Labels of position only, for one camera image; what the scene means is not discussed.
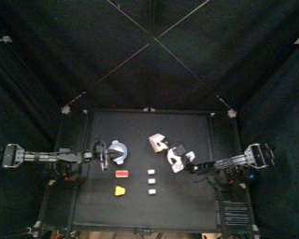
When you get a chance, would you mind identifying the thin diagonal brace cord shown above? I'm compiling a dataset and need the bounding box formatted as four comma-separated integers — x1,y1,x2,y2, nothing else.
66,0,211,106
105,0,232,109

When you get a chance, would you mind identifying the white knife block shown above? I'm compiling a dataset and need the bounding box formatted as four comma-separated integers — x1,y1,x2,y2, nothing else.
147,133,171,154

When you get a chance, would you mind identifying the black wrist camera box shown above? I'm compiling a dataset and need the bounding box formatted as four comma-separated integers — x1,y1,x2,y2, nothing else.
172,144,188,157

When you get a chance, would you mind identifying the light blue bowl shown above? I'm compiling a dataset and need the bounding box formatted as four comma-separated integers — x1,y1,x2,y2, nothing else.
107,139,129,166

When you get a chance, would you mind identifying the yellow toy sushi piece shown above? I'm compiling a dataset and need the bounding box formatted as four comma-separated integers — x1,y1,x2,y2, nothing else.
113,185,127,197

